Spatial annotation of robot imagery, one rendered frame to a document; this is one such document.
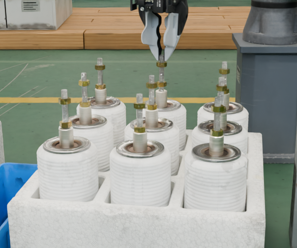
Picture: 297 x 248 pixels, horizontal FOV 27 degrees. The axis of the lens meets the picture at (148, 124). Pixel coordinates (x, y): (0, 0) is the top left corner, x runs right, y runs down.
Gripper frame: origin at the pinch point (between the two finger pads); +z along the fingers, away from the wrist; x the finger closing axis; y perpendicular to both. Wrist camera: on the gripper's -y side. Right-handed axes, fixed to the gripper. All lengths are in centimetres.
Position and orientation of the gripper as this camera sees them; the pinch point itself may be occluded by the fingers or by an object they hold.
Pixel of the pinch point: (163, 52)
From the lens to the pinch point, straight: 116.5
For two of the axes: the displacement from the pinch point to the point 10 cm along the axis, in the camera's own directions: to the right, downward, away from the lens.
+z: 0.1, 9.5, 3.2
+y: -3.8, 3.0, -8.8
